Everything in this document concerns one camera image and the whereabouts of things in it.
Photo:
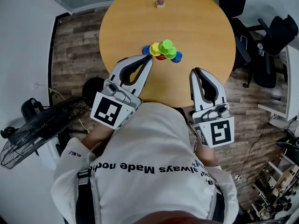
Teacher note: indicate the blue paper cup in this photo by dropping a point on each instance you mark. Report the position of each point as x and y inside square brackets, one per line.
[145, 50]
[177, 57]

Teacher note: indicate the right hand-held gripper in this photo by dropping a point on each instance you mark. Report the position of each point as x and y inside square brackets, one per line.
[219, 132]

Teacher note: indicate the large black pedestal fan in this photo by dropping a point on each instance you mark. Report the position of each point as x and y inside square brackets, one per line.
[90, 87]

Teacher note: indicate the white desk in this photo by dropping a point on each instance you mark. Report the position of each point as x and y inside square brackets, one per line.
[293, 85]

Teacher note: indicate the red paper cup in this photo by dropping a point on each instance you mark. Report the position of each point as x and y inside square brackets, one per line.
[160, 58]

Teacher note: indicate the yellow paper cup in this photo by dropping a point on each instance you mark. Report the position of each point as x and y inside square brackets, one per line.
[154, 49]

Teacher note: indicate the clear water bottle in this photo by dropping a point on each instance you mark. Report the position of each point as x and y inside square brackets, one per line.
[260, 49]

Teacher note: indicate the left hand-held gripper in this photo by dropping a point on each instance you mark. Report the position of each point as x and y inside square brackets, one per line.
[107, 111]

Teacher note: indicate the smartphone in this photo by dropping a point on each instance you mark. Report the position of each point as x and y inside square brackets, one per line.
[244, 39]

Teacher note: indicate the person's left forearm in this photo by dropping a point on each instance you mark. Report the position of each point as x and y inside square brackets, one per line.
[98, 139]

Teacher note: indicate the person's white printed shirt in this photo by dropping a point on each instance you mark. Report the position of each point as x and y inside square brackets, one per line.
[149, 183]

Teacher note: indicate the black office chair with headrest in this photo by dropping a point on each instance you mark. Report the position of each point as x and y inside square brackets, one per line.
[278, 34]

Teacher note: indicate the white box appliance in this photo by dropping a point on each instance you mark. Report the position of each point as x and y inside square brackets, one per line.
[50, 153]

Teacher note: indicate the person's right forearm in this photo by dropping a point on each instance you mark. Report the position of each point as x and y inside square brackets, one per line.
[208, 155]

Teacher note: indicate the white power strip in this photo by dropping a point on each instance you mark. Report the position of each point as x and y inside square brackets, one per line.
[237, 177]

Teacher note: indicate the green paper cup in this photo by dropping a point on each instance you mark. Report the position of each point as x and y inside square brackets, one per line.
[172, 54]
[165, 46]

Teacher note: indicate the black round device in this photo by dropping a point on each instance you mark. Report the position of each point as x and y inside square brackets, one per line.
[288, 144]

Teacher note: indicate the cluttered white shelf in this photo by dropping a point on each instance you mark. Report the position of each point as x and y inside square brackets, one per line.
[273, 188]

